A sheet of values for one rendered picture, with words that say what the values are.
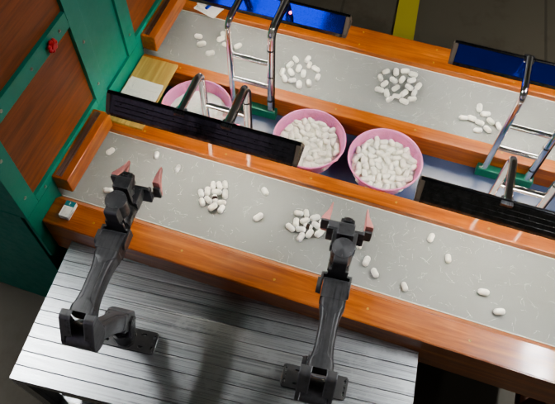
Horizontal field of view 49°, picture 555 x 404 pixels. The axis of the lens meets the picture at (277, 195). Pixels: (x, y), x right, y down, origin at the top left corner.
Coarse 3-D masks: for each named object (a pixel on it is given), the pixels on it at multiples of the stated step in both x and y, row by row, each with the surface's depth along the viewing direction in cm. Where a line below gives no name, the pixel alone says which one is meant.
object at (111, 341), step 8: (136, 328) 191; (112, 336) 183; (120, 336) 182; (136, 336) 190; (144, 336) 190; (152, 336) 190; (104, 344) 189; (112, 344) 188; (120, 344) 186; (128, 344) 187; (136, 344) 188; (144, 344) 188; (152, 344) 188; (144, 352) 187; (152, 352) 187
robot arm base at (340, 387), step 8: (288, 368) 185; (296, 368) 185; (288, 376) 184; (296, 376) 184; (280, 384) 183; (288, 384) 183; (336, 384) 183; (344, 384) 183; (336, 392) 182; (344, 392) 182
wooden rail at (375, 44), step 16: (224, 16) 252; (240, 16) 252; (288, 32) 248; (304, 32) 247; (320, 32) 248; (352, 32) 248; (368, 32) 248; (352, 48) 244; (368, 48) 243; (384, 48) 243; (400, 48) 244; (416, 48) 244; (432, 48) 244; (416, 64) 240; (432, 64) 239; (448, 64) 239; (480, 80) 237; (496, 80) 235; (512, 80) 235; (544, 96) 233
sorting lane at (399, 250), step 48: (144, 144) 220; (96, 192) 209; (192, 192) 210; (240, 192) 210; (288, 192) 211; (240, 240) 201; (288, 240) 201; (384, 240) 201; (480, 240) 202; (384, 288) 193; (432, 288) 193; (528, 288) 193; (528, 336) 185
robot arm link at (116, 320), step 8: (112, 312) 175; (120, 312) 177; (128, 312) 177; (80, 320) 158; (104, 320) 165; (112, 320) 168; (120, 320) 173; (128, 320) 178; (72, 328) 153; (80, 328) 153; (112, 328) 168; (120, 328) 174; (128, 328) 180; (72, 336) 152; (80, 336) 152; (72, 344) 153; (80, 344) 152; (88, 344) 152
